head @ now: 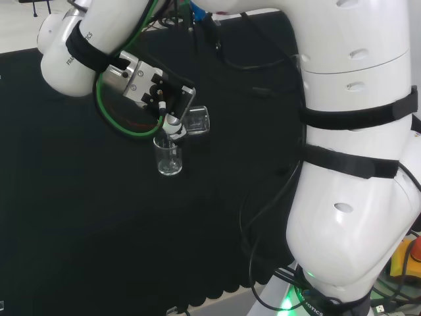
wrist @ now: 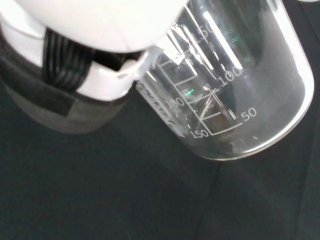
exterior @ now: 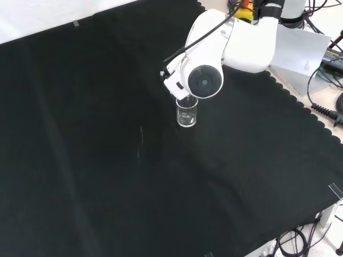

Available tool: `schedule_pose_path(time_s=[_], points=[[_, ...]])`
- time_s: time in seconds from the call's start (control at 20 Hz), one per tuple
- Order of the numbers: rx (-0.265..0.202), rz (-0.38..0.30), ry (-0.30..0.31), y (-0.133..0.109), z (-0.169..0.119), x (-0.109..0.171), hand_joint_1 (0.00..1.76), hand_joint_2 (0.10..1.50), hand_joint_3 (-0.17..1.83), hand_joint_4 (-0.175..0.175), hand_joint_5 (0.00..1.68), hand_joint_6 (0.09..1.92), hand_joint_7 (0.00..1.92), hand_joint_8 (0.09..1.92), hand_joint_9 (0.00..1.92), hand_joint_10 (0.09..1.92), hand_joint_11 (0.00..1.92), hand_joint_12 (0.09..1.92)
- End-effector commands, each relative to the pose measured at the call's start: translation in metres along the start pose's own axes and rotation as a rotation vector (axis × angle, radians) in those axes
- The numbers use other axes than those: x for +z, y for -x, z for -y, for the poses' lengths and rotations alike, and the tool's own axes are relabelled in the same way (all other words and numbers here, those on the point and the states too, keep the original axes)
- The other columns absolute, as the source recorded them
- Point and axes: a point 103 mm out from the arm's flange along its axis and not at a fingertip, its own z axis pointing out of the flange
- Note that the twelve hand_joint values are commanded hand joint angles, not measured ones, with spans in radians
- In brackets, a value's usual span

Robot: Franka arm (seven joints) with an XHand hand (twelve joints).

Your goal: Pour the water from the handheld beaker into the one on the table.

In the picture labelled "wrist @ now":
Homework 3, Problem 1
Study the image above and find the black bench cloth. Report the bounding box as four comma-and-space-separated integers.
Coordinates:
0, 0, 320, 240

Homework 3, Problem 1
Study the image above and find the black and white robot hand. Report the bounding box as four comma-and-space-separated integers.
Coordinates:
0, 0, 189, 54

